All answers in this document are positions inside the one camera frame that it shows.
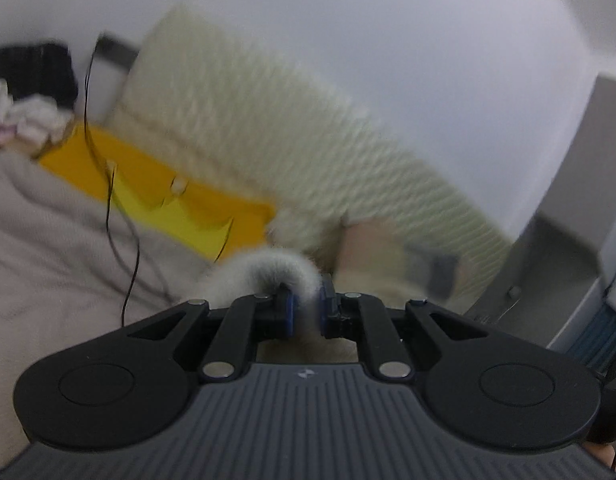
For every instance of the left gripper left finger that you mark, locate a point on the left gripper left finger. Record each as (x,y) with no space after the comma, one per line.
(275,313)

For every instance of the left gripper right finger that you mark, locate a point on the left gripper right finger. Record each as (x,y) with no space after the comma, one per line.
(339,315)

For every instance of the white fleece blue-striped garment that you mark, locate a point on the white fleece blue-striped garment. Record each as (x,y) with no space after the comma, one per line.
(263,271)

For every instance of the black clothes pile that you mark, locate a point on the black clothes pile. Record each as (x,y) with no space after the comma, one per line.
(39,70)

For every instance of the plaid pink grey pillow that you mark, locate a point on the plaid pink grey pillow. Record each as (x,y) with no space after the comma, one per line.
(373,259)

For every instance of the yellow cartoon pillow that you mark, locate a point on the yellow cartoon pillow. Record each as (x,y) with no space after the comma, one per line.
(212,223)

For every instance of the grey bed sheet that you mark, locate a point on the grey bed sheet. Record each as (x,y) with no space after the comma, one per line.
(70,272)

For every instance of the cream quilted headboard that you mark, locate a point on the cream quilted headboard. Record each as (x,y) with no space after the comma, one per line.
(231,113)

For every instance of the grey bedside wardrobe cabinet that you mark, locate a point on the grey bedside wardrobe cabinet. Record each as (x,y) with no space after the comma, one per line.
(555,276)

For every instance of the blue curtain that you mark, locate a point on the blue curtain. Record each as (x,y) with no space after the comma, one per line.
(596,346)

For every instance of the wall socket panel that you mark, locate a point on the wall socket panel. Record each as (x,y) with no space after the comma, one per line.
(115,51)

